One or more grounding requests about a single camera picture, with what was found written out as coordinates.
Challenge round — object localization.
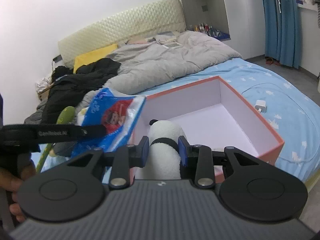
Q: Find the green plush stick toy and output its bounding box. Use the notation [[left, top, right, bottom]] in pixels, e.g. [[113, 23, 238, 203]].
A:
[[36, 106, 75, 173]]

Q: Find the blue plastic tissue pack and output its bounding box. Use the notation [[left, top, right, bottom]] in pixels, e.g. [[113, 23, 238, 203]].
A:
[[71, 88, 146, 158]]

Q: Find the yellow pillow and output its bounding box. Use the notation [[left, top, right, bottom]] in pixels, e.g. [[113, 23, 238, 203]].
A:
[[73, 43, 118, 74]]

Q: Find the white phone charger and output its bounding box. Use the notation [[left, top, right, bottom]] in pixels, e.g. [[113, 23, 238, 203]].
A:
[[255, 100, 267, 113]]

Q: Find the grey duvet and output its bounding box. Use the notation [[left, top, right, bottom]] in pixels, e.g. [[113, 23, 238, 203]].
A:
[[103, 31, 241, 95]]

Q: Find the blue curtain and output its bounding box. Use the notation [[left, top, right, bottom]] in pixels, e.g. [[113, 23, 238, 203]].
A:
[[263, 0, 302, 69]]

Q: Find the panda plush toy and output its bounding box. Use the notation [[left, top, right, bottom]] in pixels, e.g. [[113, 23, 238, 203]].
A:
[[135, 119, 185, 180]]

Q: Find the pink cardboard box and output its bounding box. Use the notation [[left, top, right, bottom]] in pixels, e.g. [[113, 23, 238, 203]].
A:
[[133, 77, 284, 185]]

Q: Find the black clothing pile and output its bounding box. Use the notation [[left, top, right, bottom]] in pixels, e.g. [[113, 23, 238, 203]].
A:
[[41, 57, 121, 124]]

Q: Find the person's hand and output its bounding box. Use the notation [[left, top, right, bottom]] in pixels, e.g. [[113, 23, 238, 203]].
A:
[[1, 160, 36, 223]]

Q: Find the cream padded headboard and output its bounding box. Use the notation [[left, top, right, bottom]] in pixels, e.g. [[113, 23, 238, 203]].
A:
[[57, 0, 186, 68]]

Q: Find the blue star bedsheet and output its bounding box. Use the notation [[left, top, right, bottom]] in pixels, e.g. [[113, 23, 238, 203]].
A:
[[26, 58, 319, 181]]

